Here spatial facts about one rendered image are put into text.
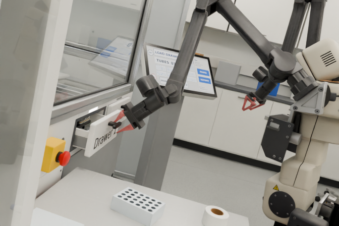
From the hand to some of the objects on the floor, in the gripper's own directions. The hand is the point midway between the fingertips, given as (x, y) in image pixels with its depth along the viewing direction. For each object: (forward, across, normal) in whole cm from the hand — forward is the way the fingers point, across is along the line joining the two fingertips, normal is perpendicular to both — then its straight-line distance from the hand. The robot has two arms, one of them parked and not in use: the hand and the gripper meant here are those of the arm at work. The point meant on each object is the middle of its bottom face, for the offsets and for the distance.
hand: (115, 127), depth 122 cm
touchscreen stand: (+60, +67, +97) cm, 132 cm away
